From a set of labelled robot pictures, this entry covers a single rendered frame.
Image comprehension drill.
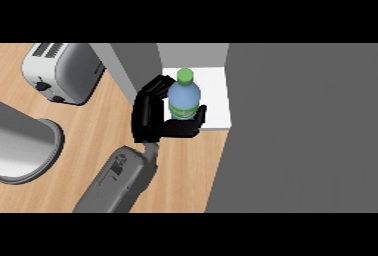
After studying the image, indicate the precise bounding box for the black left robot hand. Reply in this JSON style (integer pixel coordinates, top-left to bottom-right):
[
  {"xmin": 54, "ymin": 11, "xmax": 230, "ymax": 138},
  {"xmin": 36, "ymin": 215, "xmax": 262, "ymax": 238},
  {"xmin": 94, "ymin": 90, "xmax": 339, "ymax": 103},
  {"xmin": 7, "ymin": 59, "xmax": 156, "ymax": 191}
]
[{"xmin": 129, "ymin": 74, "xmax": 208, "ymax": 144}]

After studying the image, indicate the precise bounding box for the blue water bottle green cap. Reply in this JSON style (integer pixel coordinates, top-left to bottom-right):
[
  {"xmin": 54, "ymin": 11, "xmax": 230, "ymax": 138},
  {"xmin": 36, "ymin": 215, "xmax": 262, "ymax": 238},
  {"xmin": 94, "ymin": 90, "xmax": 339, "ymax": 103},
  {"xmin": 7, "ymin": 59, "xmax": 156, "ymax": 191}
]
[{"xmin": 166, "ymin": 67, "xmax": 202, "ymax": 121}]

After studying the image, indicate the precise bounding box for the grey cabinet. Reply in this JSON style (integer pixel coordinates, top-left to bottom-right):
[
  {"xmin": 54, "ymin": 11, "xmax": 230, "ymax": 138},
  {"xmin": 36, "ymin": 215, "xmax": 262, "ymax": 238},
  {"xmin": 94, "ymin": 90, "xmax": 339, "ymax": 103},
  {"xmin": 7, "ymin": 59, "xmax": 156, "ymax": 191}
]
[{"xmin": 87, "ymin": 43, "xmax": 233, "ymax": 132}]

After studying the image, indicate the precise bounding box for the dark grey cabinet door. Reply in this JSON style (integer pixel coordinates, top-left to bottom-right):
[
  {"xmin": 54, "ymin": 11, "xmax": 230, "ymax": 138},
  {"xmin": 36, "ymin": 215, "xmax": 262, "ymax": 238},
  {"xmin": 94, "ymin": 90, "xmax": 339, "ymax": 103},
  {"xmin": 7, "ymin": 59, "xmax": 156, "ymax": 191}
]
[{"xmin": 203, "ymin": 43, "xmax": 378, "ymax": 214}]

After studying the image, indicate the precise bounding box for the silver toaster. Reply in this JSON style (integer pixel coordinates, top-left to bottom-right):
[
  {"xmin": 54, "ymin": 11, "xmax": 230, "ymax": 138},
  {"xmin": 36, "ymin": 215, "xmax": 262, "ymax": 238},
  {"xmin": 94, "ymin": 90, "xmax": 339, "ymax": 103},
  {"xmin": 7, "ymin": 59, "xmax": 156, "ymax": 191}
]
[{"xmin": 20, "ymin": 43, "xmax": 107, "ymax": 107}]

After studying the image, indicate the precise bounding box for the grey cylindrical appliance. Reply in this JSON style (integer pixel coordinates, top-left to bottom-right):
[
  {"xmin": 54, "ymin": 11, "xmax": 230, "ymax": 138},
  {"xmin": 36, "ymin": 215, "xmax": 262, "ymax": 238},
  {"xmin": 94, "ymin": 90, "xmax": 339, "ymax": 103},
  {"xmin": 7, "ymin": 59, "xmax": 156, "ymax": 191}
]
[{"xmin": 0, "ymin": 101, "xmax": 66, "ymax": 186}]

